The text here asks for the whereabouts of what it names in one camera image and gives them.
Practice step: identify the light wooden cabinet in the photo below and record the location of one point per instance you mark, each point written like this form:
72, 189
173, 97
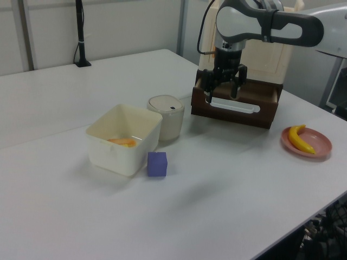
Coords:
268, 58

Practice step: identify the pink round plate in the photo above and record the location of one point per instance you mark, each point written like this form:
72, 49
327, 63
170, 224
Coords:
311, 143

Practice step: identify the yellow banana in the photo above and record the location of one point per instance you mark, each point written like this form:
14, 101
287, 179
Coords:
296, 139

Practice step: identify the purple cube block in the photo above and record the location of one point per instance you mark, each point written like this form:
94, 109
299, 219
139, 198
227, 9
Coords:
157, 164

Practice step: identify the white grey Franka robot arm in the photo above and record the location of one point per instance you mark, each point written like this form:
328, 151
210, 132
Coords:
271, 19

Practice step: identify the orange food item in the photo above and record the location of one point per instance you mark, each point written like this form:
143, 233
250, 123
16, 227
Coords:
122, 142

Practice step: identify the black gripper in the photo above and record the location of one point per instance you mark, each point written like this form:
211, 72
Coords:
227, 63

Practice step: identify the dark brown wooden drawer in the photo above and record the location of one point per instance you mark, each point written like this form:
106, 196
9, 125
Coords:
236, 107

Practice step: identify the black camera stand pole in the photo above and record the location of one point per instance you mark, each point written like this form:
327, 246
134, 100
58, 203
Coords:
81, 35

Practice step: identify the cream square plastic bin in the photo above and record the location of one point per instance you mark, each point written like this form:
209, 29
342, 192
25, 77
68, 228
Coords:
123, 139

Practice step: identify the beige lidded trash can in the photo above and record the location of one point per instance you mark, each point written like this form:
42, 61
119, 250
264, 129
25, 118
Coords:
166, 116

